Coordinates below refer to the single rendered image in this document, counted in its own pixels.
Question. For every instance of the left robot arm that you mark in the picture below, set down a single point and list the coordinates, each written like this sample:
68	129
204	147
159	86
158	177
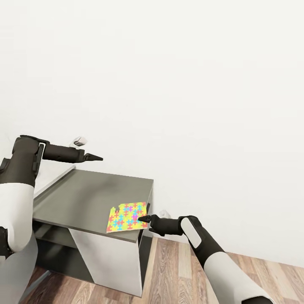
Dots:
17	183

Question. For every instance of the jigsaw puzzle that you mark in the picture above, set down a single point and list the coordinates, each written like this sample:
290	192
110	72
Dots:
127	217

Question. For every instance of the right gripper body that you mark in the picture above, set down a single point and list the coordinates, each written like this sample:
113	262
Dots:
161	225

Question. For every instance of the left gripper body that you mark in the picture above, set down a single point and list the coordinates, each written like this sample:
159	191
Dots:
70	155

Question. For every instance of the swivel chair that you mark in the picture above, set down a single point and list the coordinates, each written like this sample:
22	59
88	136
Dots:
16	272

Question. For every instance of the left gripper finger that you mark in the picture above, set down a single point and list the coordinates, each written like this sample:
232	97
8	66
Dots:
91	157

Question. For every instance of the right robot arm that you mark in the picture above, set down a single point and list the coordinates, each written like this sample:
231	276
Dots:
230	284

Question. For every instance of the desk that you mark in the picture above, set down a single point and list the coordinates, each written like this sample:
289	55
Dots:
71	211

